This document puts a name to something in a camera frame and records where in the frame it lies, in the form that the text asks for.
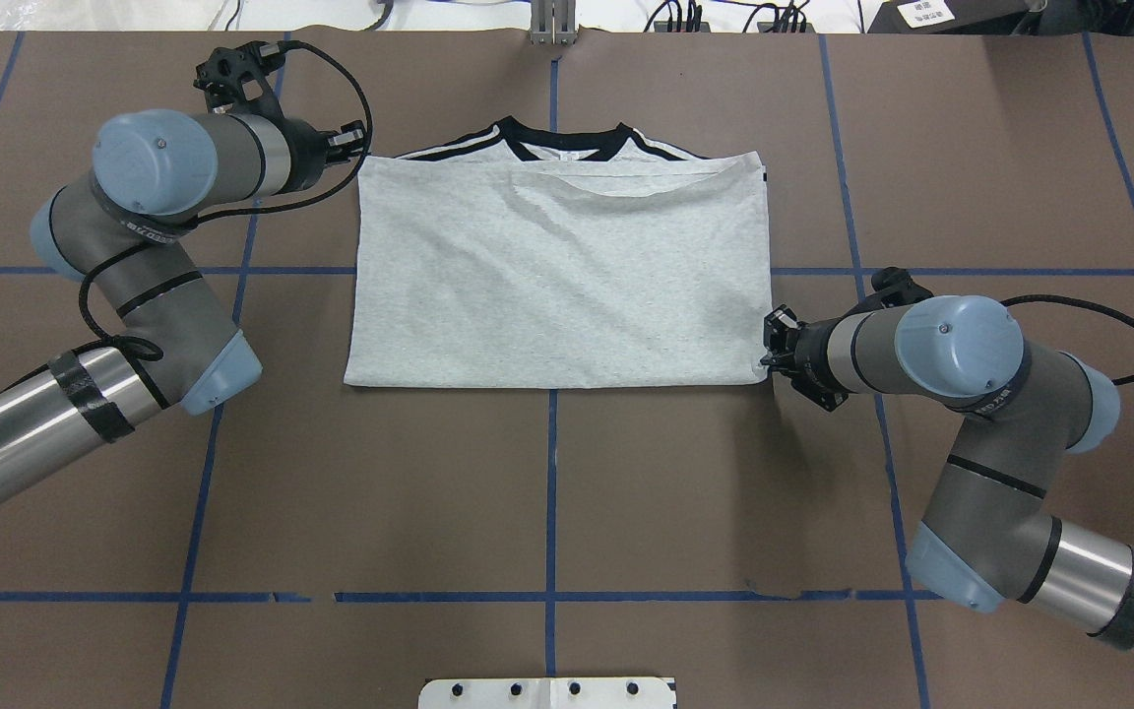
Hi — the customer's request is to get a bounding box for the black box with label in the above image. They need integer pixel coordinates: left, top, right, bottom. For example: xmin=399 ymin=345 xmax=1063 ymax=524
xmin=865 ymin=1 xmax=1048 ymax=35

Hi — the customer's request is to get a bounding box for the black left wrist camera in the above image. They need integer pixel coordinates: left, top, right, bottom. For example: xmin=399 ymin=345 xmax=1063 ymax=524
xmin=193 ymin=40 xmax=286 ymax=120

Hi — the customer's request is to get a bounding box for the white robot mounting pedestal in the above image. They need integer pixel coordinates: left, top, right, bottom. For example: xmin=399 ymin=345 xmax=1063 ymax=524
xmin=417 ymin=677 xmax=678 ymax=708

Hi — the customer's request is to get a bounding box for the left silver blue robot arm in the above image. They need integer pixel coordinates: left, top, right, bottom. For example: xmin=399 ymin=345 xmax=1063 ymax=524
xmin=0 ymin=109 xmax=373 ymax=504

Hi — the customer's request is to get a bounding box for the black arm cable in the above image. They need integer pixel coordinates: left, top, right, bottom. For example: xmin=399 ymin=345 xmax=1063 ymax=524
xmin=78 ymin=39 xmax=374 ymax=363
xmin=1000 ymin=293 xmax=1134 ymax=387

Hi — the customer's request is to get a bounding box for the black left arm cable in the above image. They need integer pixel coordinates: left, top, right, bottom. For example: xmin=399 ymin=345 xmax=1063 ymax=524
xmin=78 ymin=39 xmax=374 ymax=363

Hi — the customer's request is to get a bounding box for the grey cartoon print t-shirt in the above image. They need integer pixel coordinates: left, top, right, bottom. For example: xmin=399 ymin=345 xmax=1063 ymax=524
xmin=344 ymin=117 xmax=773 ymax=390

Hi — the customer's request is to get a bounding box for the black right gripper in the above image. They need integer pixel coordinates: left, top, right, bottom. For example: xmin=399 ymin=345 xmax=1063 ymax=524
xmin=760 ymin=309 xmax=848 ymax=412

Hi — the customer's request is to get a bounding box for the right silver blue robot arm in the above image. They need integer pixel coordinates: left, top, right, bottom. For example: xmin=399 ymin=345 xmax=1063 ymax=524
xmin=764 ymin=295 xmax=1134 ymax=652

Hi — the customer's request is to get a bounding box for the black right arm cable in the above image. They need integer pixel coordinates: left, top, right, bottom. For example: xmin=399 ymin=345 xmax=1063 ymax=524
xmin=1000 ymin=293 xmax=1134 ymax=387

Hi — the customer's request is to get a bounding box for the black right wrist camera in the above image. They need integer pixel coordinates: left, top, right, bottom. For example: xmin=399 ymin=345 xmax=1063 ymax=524
xmin=865 ymin=265 xmax=933 ymax=311

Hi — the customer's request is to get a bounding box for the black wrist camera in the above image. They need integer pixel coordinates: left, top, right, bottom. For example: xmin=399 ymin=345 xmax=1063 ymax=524
xmin=865 ymin=265 xmax=933 ymax=311
xmin=193 ymin=40 xmax=286 ymax=120

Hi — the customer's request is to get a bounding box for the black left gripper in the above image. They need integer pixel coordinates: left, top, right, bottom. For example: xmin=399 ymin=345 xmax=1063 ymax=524
xmin=281 ymin=118 xmax=369 ymax=194

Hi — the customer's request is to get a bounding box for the aluminium frame post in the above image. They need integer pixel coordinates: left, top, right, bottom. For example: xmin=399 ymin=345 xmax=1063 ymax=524
xmin=528 ymin=0 xmax=579 ymax=47

